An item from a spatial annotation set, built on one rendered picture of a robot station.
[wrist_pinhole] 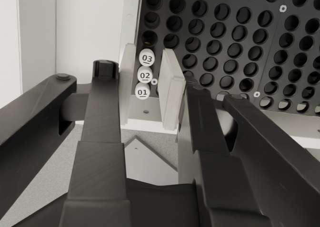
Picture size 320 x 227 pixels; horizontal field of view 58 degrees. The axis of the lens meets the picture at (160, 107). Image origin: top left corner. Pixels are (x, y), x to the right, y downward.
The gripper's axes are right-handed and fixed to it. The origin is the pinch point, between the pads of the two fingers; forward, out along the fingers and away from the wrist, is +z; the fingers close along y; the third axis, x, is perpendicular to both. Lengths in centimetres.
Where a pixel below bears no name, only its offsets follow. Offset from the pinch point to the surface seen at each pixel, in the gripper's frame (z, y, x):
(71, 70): 12.6, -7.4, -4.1
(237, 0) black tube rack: 6.2, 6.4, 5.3
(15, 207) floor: 96, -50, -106
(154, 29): 6.2, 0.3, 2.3
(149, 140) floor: 96, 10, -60
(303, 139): 6.9, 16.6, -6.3
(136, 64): 6.2, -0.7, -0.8
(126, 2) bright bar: 11.4, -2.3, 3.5
